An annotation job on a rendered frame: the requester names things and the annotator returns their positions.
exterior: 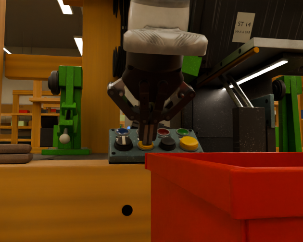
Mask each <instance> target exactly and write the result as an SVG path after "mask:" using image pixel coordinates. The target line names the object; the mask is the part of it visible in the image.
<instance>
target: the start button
mask: <svg viewBox="0 0 303 242"><path fill-rule="evenodd" d="M180 145H181V146H182V147H183V148H185V149H188V150H193V149H196V148H197V147H198V141H197V140H196V139H195V138H193V137H190V136H185V137H183V138H181V140H180Z"/></svg>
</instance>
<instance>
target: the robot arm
mask: <svg viewBox="0 0 303 242"><path fill-rule="evenodd" d="M189 2H190V0H131V1H130V6H129V12H128V28H127V31H126V32H125V33H124V42H123V49H124V50H125V51H126V66H125V68H124V70H123V71H122V77H121V78H120V79H118V80H117V81H115V82H109V83H108V84H107V94H108V96H109V97H110V98H111V99H112V100H113V101H114V103H115V104H116V105H117V106H118V107H119V108H120V109H121V111H122V112H123V113H124V114H125V115H126V117H127V118H128V119H129V120H130V121H134V120H136V121H138V122H139V127H138V136H139V140H140V141H142V144H143V145H151V144H152V141H155V139H156V136H157V128H158V123H159V122H161V121H164V120H165V121H170V120H171V119H172V118H173V117H175V116H176V115H177V114H178V113H179V112H180V111H181V110H182V109H183V108H184V107H185V106H186V105H187V104H188V103H189V102H190V101H191V100H192V99H193V98H194V97H195V96H196V93H195V91H194V90H193V88H192V87H191V85H189V84H186V83H185V82H184V81H183V80H184V77H183V74H182V70H181V69H182V63H183V57H184V56H204V55H205V54H206V50H207V44H208V40H207V38H206V37H205V36H204V35H202V34H196V33H191V32H187V31H188V25H189ZM125 85H126V87H127V88H128V89H129V91H130V92H131V94H132V95H133V97H134V98H135V99H136V100H138V102H139V109H137V108H135V107H134V106H133V105H132V104H131V102H130V101H129V100H128V99H127V97H126V96H125V88H124V86H125ZM175 91H176V95H175V96H174V97H173V98H172V99H170V100H169V101H168V102H167V103H166V104H165V105H164V102H165V101H166V100H167V99H169V98H170V96H171V95H172V94H173V93H174V92H175ZM149 102H151V107H150V112H149Z"/></svg>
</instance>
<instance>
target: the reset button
mask: <svg viewBox="0 0 303 242"><path fill-rule="evenodd" d="M138 145H139V147H141V148H144V149H150V148H152V147H153V142H152V144H151V145H143V144H142V141H139V143H138Z"/></svg>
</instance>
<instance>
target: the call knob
mask: <svg viewBox="0 0 303 242"><path fill-rule="evenodd" d="M115 146H116V147H117V148H119V149H129V148H130V147H131V146H132V141H131V139H130V138H128V137H125V136H122V137H118V138H117V139H116V141H115Z"/></svg>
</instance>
